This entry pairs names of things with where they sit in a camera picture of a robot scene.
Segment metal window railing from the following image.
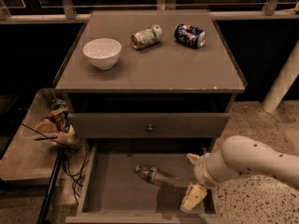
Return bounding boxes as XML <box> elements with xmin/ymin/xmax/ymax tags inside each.
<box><xmin>0</xmin><ymin>0</ymin><xmax>299</xmax><ymax>23</ymax></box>

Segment green white soda can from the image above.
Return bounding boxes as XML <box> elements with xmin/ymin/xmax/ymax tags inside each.
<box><xmin>131</xmin><ymin>24</ymin><xmax>163</xmax><ymax>49</ymax></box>

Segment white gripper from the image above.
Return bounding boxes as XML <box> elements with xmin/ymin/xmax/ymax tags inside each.
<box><xmin>180</xmin><ymin>152</ymin><xmax>222</xmax><ymax>212</ymax></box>

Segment grey top drawer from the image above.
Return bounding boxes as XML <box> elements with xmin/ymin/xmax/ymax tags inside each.
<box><xmin>68</xmin><ymin>113</ymin><xmax>229</xmax><ymax>138</ymax></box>

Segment grey cabinet with counter top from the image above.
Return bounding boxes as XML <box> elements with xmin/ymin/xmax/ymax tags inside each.
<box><xmin>55</xmin><ymin>10</ymin><xmax>246</xmax><ymax>149</ymax></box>

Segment grey side tray table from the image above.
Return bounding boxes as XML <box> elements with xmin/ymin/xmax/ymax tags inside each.
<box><xmin>0</xmin><ymin>89</ymin><xmax>59</xmax><ymax>182</ymax></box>

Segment grey open middle drawer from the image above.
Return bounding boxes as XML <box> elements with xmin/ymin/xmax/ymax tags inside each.
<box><xmin>65</xmin><ymin>139</ymin><xmax>233</xmax><ymax>224</ymax></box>

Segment blue soda can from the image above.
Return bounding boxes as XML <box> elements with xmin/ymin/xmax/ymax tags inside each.
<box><xmin>174</xmin><ymin>23</ymin><xmax>206</xmax><ymax>49</ymax></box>

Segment white diagonal post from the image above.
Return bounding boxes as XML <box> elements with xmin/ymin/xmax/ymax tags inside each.
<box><xmin>262</xmin><ymin>41</ymin><xmax>299</xmax><ymax>113</ymax></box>

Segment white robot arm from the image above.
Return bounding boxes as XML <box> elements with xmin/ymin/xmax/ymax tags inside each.
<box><xmin>180</xmin><ymin>135</ymin><xmax>299</xmax><ymax>213</ymax></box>

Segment clear plastic water bottle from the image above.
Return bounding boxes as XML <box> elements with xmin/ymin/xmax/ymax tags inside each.
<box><xmin>135</xmin><ymin>164</ymin><xmax>179</xmax><ymax>188</ymax></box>

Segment white ceramic bowl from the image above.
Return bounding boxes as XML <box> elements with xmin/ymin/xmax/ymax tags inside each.
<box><xmin>83</xmin><ymin>38</ymin><xmax>121</xmax><ymax>70</ymax></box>

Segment black cables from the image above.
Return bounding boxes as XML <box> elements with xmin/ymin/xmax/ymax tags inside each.
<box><xmin>21</xmin><ymin>122</ymin><xmax>91</xmax><ymax>205</ymax></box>

